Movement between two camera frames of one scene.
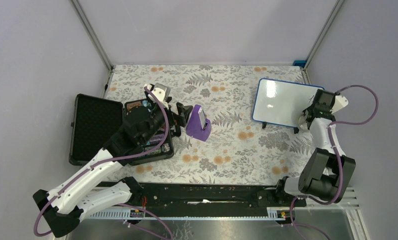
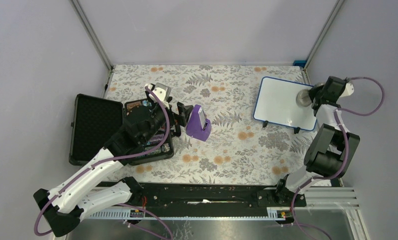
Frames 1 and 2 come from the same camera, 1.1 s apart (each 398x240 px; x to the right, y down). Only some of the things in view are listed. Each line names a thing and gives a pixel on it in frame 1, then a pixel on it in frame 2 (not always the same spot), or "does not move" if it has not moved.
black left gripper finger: [184, 112] does not move
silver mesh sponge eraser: [302, 123] → [303, 98]
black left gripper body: [158, 119] does not move
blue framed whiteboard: [280, 102] does not move
